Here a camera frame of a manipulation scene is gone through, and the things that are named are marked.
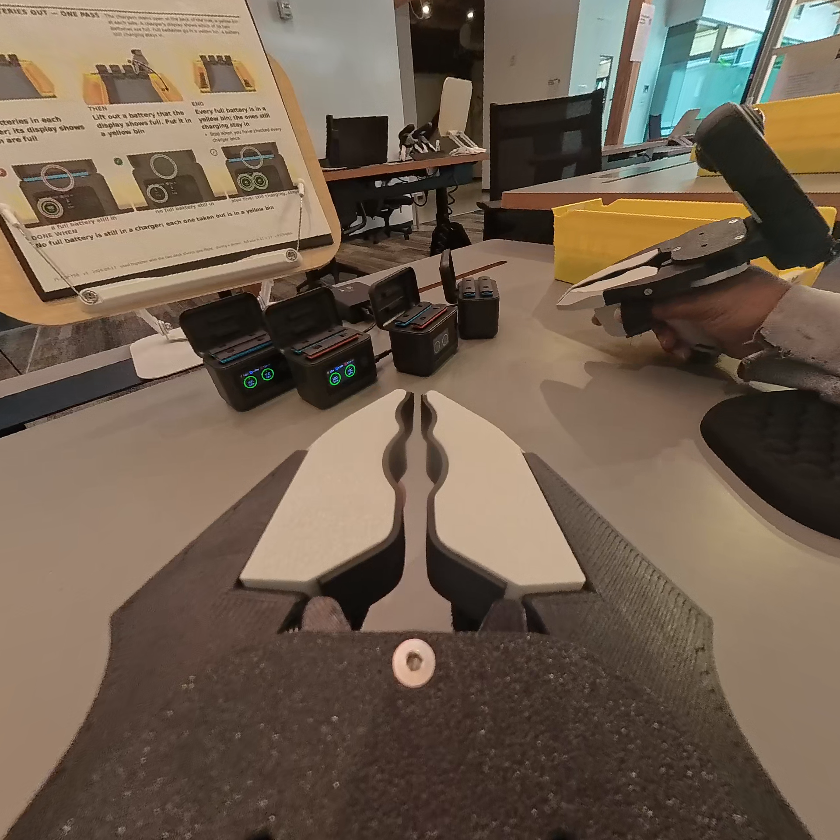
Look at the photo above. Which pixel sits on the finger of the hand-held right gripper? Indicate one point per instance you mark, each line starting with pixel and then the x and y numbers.
pixel 610 275
pixel 587 298

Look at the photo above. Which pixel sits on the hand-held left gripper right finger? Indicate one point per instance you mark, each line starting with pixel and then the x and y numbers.
pixel 512 518

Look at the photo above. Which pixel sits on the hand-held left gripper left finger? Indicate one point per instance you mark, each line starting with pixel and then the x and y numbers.
pixel 315 512

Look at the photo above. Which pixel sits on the yellow plastic bin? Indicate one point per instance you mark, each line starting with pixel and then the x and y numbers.
pixel 590 243
pixel 787 131

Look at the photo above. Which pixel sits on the black battery charger case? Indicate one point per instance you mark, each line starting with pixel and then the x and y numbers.
pixel 216 394
pixel 479 321
pixel 410 358
pixel 305 387

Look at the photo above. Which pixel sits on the person's right hand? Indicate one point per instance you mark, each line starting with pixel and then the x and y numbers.
pixel 722 315

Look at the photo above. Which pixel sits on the long wooden table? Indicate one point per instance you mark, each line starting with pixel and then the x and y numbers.
pixel 623 184

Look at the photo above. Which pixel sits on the small black bag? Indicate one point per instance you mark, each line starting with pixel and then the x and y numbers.
pixel 451 239

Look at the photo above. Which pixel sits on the wooden pillar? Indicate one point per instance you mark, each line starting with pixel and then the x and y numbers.
pixel 627 79

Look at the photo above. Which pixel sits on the small black office chair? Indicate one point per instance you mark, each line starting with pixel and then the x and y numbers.
pixel 387 210

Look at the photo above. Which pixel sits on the black power adapter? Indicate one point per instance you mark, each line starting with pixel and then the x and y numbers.
pixel 351 295

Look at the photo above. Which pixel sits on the black and white tools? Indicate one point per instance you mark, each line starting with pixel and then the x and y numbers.
pixel 417 141

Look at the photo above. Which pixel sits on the wooden office desk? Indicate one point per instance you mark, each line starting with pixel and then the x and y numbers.
pixel 394 169

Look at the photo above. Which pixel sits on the dark rounded object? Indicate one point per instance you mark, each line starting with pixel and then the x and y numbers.
pixel 774 459

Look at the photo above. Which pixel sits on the printed instruction sheet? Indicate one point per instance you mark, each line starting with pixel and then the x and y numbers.
pixel 131 131

